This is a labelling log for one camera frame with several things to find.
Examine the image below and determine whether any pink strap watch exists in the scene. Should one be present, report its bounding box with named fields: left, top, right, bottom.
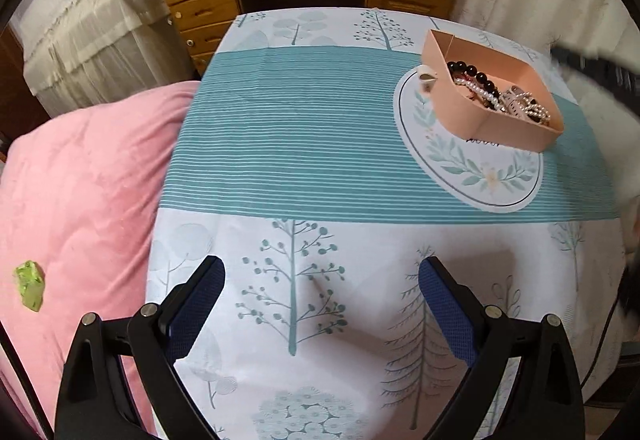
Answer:
left=500, top=88, right=538, bottom=118

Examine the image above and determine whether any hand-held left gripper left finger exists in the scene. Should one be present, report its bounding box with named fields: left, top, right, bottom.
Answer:
left=54, top=255, right=227, bottom=440

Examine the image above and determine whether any black bead bracelet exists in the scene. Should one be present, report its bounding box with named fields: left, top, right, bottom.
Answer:
left=446, top=60, right=501, bottom=93

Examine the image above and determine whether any white pearl necklace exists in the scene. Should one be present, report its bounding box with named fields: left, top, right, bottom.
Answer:
left=452, top=77, right=551, bottom=121

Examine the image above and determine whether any pink paper box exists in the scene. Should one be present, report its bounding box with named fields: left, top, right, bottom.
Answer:
left=421, top=28, right=566, bottom=154

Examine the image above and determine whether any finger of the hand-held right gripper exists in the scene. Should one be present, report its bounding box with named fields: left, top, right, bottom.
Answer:
left=550, top=42, right=640, bottom=95

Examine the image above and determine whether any round leaf print placemat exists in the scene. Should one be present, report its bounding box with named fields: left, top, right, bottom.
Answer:
left=393, top=67, right=545, bottom=213

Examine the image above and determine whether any pink blanket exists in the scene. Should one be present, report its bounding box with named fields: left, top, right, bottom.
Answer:
left=0, top=80, right=203, bottom=440

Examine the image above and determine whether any white lace cover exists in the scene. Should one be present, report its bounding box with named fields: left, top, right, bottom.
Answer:
left=22, top=0, right=176, bottom=118

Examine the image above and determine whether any tree print tablecloth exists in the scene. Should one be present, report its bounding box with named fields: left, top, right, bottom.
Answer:
left=145, top=7, right=636, bottom=440

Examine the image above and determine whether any green crumpled wrapper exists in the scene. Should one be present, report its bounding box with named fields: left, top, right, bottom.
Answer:
left=12, top=261, right=46, bottom=312

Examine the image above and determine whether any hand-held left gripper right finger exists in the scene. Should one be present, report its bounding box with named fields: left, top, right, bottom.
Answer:
left=417, top=256, right=586, bottom=440

